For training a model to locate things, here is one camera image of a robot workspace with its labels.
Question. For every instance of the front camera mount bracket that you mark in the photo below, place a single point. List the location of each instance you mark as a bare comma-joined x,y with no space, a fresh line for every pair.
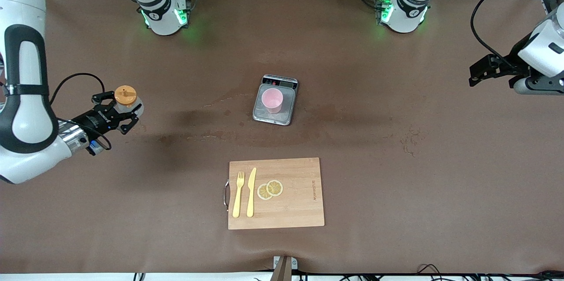
284,270

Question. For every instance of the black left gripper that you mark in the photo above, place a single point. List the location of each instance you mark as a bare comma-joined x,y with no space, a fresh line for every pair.
513,59

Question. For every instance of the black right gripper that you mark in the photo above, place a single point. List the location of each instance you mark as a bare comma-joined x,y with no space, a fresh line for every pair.
90,120

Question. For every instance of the wooden cutting board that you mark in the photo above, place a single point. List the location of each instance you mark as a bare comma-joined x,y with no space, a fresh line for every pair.
299,193

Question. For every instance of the pink plastic cup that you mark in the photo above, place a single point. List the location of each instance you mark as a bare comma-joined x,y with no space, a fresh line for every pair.
272,98

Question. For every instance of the yellow plastic knife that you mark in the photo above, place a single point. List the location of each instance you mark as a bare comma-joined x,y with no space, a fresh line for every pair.
251,193

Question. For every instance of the clear sauce bottle orange cap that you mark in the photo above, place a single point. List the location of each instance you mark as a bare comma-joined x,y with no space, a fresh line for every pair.
125,96

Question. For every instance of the yellow plastic fork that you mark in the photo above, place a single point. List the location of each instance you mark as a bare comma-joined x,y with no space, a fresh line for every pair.
238,201

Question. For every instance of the brown table mat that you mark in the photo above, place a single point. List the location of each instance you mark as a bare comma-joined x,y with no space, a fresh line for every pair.
132,228

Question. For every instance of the lemon slice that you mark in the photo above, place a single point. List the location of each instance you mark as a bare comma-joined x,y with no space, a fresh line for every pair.
275,187
263,193

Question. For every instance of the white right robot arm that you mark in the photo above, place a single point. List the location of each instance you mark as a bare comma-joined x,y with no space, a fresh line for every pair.
26,118

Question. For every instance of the silver kitchen scale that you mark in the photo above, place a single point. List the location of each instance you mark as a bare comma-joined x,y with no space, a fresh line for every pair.
264,116

